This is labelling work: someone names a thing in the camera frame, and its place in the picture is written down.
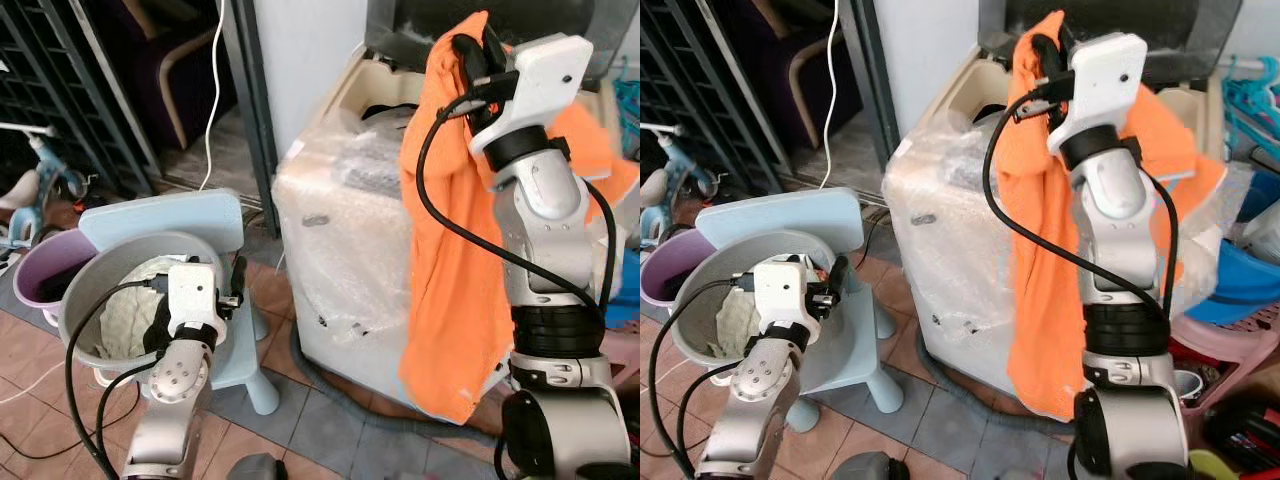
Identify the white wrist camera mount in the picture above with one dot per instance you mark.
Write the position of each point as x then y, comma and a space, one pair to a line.
782, 292
545, 80
192, 295
1105, 80

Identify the orange cloth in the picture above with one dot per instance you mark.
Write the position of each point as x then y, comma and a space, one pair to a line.
1040, 300
450, 290

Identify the blue plastic basin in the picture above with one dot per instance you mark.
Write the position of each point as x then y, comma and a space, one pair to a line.
1240, 285
625, 290

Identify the white cup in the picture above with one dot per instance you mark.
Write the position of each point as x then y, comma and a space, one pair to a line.
1190, 385

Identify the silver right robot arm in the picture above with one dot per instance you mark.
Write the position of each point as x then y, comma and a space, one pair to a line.
545, 200
1105, 195

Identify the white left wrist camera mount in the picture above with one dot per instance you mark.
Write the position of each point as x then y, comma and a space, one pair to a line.
782, 292
192, 295

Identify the pink plastic basket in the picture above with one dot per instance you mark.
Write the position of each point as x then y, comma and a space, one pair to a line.
1230, 345

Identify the teal plastic clothes hangers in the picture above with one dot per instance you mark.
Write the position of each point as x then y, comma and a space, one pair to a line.
627, 110
1250, 110

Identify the black metal grille door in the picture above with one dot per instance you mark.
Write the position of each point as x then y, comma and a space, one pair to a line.
60, 90
690, 80

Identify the light blue plastic stool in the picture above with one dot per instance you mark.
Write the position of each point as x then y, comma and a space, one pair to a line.
165, 215
780, 215

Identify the grey robot leg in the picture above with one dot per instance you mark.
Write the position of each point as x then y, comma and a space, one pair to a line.
258, 468
872, 468

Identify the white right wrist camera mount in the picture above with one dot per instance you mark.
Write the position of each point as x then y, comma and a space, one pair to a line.
1105, 80
545, 80

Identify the white top-load washing machine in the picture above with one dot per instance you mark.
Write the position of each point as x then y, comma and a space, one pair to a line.
345, 240
950, 240

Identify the purple plastic bucket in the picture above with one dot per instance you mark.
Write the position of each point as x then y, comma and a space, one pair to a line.
45, 265
660, 280

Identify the blue white kids tricycle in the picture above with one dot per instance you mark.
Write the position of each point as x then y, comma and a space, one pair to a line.
40, 175
672, 170

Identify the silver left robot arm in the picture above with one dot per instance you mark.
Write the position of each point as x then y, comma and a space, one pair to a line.
175, 400
755, 400

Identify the red black tool box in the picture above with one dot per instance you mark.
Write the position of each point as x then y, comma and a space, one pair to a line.
1245, 430

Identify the grey plastic basin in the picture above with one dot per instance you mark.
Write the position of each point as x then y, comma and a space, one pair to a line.
95, 300
700, 320

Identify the white patterned cloth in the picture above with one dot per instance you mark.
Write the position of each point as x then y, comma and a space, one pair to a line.
125, 310
735, 320

